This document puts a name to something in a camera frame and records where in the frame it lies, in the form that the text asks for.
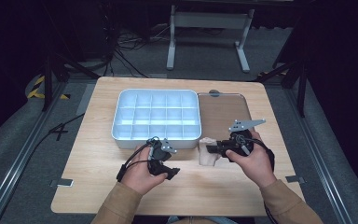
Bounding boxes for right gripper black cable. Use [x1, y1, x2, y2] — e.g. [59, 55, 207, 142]
[244, 135, 276, 173]

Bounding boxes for black metal stand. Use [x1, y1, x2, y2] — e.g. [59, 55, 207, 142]
[41, 50, 101, 113]
[255, 57, 310, 119]

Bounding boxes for yellow black hazard tape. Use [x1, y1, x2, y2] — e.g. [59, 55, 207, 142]
[26, 75, 72, 101]

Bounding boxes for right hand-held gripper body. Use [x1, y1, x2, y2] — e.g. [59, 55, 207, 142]
[220, 118, 267, 163]

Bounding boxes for aluminium floor rail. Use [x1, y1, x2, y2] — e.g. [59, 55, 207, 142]
[0, 81, 69, 224]
[283, 87, 357, 224]

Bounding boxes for person's blue jeans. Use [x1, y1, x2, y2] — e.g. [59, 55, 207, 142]
[166, 215, 241, 224]

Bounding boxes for black floor cable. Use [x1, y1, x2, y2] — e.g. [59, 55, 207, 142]
[27, 113, 86, 162]

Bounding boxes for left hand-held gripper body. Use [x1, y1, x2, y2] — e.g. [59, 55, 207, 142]
[146, 135, 178, 171]

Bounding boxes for white compartment storage box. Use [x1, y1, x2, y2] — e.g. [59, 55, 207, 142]
[111, 88, 202, 150]

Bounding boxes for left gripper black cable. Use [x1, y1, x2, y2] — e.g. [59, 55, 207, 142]
[116, 143, 153, 183]

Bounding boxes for person's left hand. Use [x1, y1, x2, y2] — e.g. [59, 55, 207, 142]
[120, 145, 170, 197]

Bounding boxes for person's right hand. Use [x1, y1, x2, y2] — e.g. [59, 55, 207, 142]
[225, 130, 278, 189]

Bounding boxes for tangle of floor cables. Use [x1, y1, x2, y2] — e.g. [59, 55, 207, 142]
[103, 22, 171, 78]

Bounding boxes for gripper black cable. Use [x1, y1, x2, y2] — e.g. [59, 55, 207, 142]
[116, 143, 153, 183]
[244, 135, 276, 173]

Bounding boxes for beige sock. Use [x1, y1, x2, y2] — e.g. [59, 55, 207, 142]
[198, 136, 223, 167]

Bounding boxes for grey table bracket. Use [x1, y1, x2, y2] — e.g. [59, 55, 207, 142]
[284, 175, 306, 184]
[49, 177, 75, 189]

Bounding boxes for brown flat tray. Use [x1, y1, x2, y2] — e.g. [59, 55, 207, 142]
[197, 91, 257, 157]

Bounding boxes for white metal stand frame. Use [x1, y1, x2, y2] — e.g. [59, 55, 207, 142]
[166, 4, 256, 75]

